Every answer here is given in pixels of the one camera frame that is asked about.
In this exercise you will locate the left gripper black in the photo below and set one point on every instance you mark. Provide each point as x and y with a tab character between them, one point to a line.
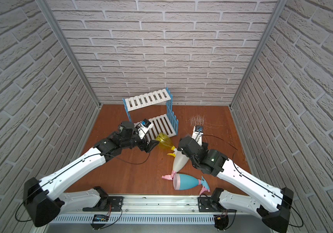
144	144

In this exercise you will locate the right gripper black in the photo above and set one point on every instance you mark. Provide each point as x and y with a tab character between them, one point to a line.
184	144

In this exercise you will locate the yellow spray bottle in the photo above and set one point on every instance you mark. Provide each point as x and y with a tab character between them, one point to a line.
166	143

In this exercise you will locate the white pink spray bottle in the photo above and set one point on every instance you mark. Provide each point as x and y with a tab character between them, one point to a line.
180	161

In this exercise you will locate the blue white wooden shelf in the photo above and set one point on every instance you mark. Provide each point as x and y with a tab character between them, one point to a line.
157	107

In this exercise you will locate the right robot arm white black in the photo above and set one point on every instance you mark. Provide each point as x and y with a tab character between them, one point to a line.
269	203

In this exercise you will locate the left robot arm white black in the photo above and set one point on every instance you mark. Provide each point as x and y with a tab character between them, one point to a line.
47	198

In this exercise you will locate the teal pink spray bottle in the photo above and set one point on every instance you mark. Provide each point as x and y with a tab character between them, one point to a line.
184	182

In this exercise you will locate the black round connector box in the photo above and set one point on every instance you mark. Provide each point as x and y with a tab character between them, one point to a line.
221	222

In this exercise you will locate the small green circuit board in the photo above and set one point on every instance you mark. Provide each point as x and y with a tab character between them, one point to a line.
100	218

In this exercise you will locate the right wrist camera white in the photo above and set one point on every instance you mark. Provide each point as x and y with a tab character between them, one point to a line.
197	134

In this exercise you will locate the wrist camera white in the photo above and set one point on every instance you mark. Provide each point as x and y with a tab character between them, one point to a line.
197	134
144	127

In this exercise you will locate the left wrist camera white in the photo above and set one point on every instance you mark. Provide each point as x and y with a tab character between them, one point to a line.
144	127

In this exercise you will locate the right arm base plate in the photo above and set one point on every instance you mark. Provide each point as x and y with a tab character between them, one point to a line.
209	204

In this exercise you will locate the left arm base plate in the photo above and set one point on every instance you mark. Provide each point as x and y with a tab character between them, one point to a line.
113	203

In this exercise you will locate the aluminium front rail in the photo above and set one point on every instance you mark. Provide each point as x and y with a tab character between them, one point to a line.
151	209

